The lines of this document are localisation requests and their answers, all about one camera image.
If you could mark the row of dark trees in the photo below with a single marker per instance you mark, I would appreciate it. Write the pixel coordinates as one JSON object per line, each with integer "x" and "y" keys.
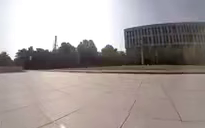
{"x": 66, "y": 55}

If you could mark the grey paved plaza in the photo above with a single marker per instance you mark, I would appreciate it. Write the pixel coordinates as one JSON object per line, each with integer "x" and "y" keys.
{"x": 90, "y": 100}

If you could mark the tall thin tower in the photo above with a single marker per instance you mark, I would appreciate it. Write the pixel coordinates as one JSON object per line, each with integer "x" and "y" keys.
{"x": 55, "y": 42}

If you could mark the grass field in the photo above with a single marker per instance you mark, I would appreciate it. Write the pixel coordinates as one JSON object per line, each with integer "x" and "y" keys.
{"x": 163, "y": 67}

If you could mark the row of small trees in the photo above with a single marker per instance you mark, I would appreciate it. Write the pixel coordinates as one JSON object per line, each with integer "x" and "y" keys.
{"x": 170, "y": 55}

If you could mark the large dark grey building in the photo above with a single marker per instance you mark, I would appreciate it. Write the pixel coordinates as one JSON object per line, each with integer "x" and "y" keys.
{"x": 170, "y": 35}

